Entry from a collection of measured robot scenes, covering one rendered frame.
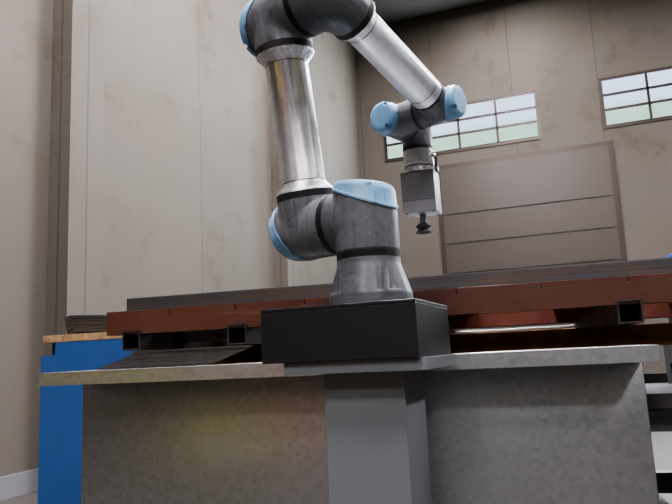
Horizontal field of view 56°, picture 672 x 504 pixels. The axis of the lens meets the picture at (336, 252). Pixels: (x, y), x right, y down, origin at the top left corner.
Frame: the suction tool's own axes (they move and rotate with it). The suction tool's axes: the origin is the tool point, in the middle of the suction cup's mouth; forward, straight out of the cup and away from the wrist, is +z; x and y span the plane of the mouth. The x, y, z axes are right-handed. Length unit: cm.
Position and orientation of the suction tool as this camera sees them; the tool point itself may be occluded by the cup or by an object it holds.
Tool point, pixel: (423, 233)
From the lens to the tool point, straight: 158.3
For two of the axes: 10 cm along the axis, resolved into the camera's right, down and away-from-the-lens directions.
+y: -9.3, 1.0, 3.6
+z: 0.5, 9.9, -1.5
